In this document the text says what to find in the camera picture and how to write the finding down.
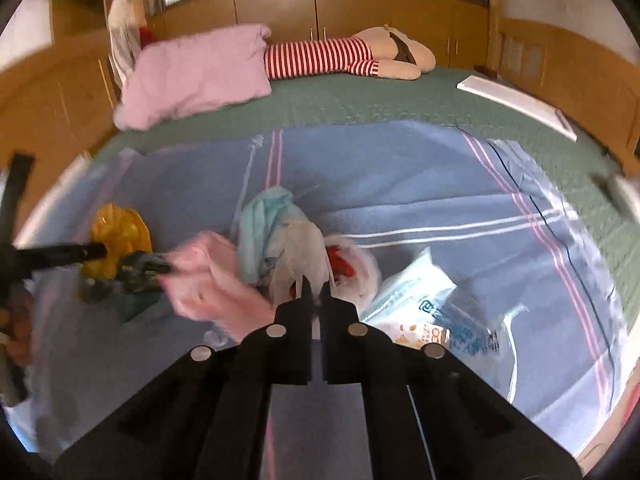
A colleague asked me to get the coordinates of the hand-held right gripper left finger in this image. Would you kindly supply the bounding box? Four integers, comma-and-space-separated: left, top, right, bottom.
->
52, 277, 313, 480

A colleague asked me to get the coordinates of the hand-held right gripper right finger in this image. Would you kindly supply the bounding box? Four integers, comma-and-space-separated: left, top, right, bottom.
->
320, 282, 583, 480

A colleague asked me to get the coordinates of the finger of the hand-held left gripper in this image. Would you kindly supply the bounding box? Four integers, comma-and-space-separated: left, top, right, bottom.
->
15, 242, 108, 273

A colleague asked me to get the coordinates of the white plastic bag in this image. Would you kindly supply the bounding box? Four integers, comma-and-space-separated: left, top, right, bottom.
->
270, 220, 383, 311

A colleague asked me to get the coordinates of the dark green plastic bag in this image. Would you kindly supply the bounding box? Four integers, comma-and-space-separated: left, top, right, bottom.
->
80, 252, 171, 323

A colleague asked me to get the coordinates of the person's left hand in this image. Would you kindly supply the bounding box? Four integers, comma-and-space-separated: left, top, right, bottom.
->
0, 305, 32, 368

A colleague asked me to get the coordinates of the yellow plastic bag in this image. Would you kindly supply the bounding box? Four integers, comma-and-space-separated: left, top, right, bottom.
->
82, 204, 153, 281

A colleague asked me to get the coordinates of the pink plastic bag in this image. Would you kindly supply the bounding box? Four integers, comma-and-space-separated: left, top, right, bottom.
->
160, 230, 281, 346

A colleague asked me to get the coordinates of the red wrapper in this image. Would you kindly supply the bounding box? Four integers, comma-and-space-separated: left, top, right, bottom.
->
325, 245, 358, 281

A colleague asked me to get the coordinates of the wooden side panel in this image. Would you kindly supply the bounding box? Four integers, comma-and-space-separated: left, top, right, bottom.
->
0, 0, 123, 161
492, 15, 640, 181

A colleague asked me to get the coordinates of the light blue face mask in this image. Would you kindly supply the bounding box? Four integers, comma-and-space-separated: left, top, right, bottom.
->
236, 186, 301, 283

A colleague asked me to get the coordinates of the clear printed plastic package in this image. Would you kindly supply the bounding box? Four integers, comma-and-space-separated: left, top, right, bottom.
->
360, 247, 531, 401

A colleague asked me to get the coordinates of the blue plaid blanket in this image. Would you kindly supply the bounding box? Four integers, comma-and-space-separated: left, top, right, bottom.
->
0, 120, 626, 461

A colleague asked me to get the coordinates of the white cloth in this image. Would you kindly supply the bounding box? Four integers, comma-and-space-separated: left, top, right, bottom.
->
107, 0, 148, 86

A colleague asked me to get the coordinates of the pink pillow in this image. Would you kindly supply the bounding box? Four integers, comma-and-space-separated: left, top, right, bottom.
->
112, 24, 273, 131

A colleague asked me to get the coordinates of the striped plush doll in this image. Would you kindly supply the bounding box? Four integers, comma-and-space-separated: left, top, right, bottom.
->
264, 25, 437, 82

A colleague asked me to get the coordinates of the white flat board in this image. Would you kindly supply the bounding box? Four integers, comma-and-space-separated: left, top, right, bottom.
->
457, 72, 578, 142

